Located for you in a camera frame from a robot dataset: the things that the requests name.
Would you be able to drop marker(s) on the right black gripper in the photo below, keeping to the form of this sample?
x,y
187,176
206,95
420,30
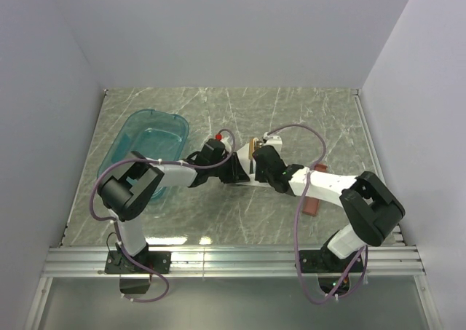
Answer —
x,y
260,160

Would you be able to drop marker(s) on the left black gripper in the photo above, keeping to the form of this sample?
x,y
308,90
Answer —
x,y
234,170

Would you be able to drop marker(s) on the gold knife green handle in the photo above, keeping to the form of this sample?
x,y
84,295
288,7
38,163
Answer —
x,y
251,150

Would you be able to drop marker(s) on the white paper napkin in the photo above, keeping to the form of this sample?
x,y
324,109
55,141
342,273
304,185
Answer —
x,y
242,155

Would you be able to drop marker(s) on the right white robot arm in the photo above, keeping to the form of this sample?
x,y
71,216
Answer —
x,y
371,209

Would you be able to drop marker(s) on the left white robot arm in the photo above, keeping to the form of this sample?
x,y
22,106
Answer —
x,y
127,189

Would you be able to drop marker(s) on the brown utensil tray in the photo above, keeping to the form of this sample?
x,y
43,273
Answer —
x,y
311,204

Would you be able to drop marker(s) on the teal transparent plastic bin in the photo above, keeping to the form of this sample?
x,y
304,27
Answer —
x,y
154,134

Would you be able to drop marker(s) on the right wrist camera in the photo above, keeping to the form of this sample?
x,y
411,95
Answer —
x,y
273,142

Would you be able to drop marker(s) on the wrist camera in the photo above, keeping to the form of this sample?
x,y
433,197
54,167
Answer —
x,y
273,142
227,140

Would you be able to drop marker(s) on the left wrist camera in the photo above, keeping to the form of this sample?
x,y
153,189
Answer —
x,y
227,140

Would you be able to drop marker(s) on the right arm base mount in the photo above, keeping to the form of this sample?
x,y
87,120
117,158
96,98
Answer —
x,y
322,261

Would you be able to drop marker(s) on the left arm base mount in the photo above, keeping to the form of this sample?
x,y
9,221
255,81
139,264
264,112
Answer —
x,y
118,264

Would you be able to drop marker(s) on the aluminium front rail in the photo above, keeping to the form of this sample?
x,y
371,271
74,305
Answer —
x,y
209,261

